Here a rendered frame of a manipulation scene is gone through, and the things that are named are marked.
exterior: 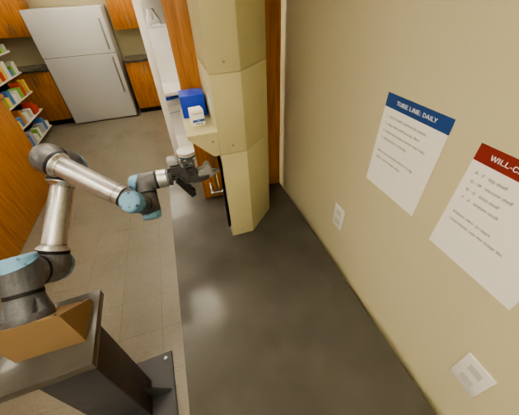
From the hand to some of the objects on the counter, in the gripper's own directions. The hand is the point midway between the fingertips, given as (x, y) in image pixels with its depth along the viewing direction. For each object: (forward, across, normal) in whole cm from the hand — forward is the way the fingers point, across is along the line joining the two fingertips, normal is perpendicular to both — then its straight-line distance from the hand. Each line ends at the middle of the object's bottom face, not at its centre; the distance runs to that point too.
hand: (216, 171), depth 115 cm
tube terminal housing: (+15, +11, +37) cm, 42 cm away
